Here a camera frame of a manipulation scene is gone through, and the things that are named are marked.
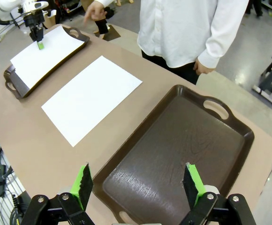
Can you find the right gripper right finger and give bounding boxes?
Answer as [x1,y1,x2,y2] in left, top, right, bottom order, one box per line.
[180,164,256,225]

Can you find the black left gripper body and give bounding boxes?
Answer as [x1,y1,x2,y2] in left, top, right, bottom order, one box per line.
[24,10,45,30]

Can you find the metal frame cart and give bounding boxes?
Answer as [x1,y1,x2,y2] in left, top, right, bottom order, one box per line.
[252,48,272,106]

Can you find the person's right hand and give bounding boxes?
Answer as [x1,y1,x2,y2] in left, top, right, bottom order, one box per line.
[83,1,107,24]

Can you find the person's right forearm white sleeve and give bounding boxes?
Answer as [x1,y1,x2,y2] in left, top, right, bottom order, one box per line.
[93,0,118,8]

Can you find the white A4 paper sheet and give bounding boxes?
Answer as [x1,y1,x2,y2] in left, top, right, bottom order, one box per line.
[41,55,143,148]
[10,25,85,90]

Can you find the person's left forearm white sleeve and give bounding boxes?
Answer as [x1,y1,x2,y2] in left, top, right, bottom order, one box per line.
[197,7,249,70]

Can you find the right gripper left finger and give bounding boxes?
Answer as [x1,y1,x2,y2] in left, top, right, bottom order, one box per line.
[28,162,94,225]

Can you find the brown plastic serving tray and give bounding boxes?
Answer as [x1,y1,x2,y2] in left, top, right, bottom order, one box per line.
[4,25,90,100]
[91,84,255,225]

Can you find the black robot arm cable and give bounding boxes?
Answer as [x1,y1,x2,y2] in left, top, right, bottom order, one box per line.
[0,16,22,27]

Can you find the person's torso white shirt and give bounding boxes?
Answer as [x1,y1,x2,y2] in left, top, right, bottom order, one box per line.
[137,0,250,68]

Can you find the black power adapter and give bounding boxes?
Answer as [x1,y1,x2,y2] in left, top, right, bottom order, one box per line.
[0,164,7,198]

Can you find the person's black trousers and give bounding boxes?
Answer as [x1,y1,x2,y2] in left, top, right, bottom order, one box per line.
[141,50,200,85]

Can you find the person's left hand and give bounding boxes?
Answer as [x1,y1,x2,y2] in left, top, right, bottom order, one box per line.
[193,58,215,75]

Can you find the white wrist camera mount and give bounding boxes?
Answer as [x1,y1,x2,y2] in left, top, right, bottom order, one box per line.
[21,0,49,12]

